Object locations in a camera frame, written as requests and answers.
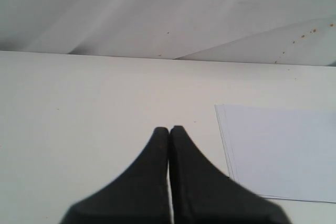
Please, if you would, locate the white paper sheet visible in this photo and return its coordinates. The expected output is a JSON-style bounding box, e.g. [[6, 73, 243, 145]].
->
[[215, 104, 335, 203]]

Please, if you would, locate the white backdrop sheet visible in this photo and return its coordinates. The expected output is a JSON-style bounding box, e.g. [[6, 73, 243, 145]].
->
[[1, 0, 335, 66]]

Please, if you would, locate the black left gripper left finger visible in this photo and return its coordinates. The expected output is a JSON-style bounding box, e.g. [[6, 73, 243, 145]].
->
[[61, 127, 171, 223]]

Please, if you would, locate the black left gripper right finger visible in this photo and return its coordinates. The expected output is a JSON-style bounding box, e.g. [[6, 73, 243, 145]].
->
[[169, 126, 290, 223]]

